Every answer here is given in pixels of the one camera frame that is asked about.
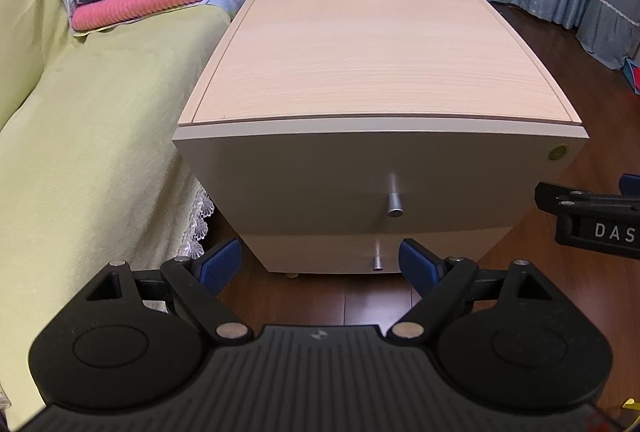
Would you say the lower drawer metal knob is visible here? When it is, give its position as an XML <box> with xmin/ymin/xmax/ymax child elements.
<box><xmin>373</xmin><ymin>241</ymin><xmax>384</xmax><ymax>272</ymax></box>

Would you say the drawer metal knob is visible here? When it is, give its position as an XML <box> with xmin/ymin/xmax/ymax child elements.
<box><xmin>373</xmin><ymin>241</ymin><xmax>384</xmax><ymax>272</ymax></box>
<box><xmin>387</xmin><ymin>172</ymin><xmax>404</xmax><ymax>218</ymax></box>

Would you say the upper drawer metal knob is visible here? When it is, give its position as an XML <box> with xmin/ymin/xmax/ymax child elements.
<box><xmin>387</xmin><ymin>172</ymin><xmax>404</xmax><ymax>218</ymax></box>

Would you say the round green sticker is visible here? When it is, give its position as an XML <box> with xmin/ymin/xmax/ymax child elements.
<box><xmin>548</xmin><ymin>144</ymin><xmax>568</xmax><ymax>161</ymax></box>

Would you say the red blue toy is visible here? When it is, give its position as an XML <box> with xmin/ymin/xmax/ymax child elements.
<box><xmin>622</xmin><ymin>58</ymin><xmax>640</xmax><ymax>96</ymax></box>

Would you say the light green sofa cover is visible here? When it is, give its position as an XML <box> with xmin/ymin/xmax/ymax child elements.
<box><xmin>1</xmin><ymin>0</ymin><xmax>230</xmax><ymax>429</ymax></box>

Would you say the light wood bedside cabinet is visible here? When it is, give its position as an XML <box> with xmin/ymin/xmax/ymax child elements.
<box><xmin>174</xmin><ymin>0</ymin><xmax>588</xmax><ymax>274</ymax></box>

